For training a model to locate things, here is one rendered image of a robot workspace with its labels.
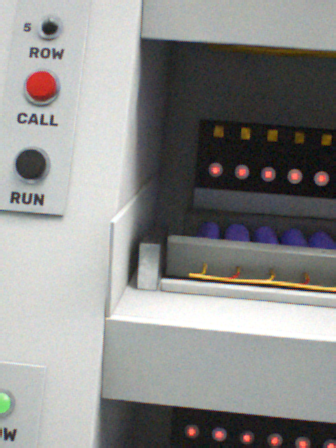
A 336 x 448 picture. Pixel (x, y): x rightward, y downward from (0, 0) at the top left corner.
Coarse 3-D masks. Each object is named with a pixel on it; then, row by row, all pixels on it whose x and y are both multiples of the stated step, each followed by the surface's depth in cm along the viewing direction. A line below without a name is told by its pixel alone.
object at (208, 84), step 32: (192, 64) 55; (224, 64) 54; (256, 64) 54; (288, 64) 54; (320, 64) 54; (192, 96) 54; (224, 96) 54; (256, 96) 54; (288, 96) 54; (320, 96) 53; (192, 128) 54; (192, 160) 53; (160, 192) 53; (192, 192) 53; (160, 224) 53; (160, 416) 51
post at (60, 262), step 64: (0, 0) 35; (128, 0) 34; (0, 64) 34; (128, 64) 34; (128, 128) 34; (128, 192) 37; (0, 256) 33; (64, 256) 33; (0, 320) 33; (64, 320) 32; (64, 384) 32
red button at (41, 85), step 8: (40, 72) 34; (48, 72) 34; (32, 80) 34; (40, 80) 33; (48, 80) 33; (32, 88) 33; (40, 88) 33; (48, 88) 33; (32, 96) 34; (40, 96) 33; (48, 96) 33
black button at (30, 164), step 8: (24, 152) 33; (32, 152) 33; (16, 160) 33; (24, 160) 33; (32, 160) 33; (40, 160) 33; (16, 168) 33; (24, 168) 33; (32, 168) 33; (40, 168) 33; (24, 176) 33; (32, 176) 33
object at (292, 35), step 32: (160, 0) 35; (192, 0) 35; (224, 0) 35; (256, 0) 35; (288, 0) 35; (320, 0) 34; (160, 32) 36; (192, 32) 35; (224, 32) 35; (256, 32) 35; (288, 32) 35; (320, 32) 35
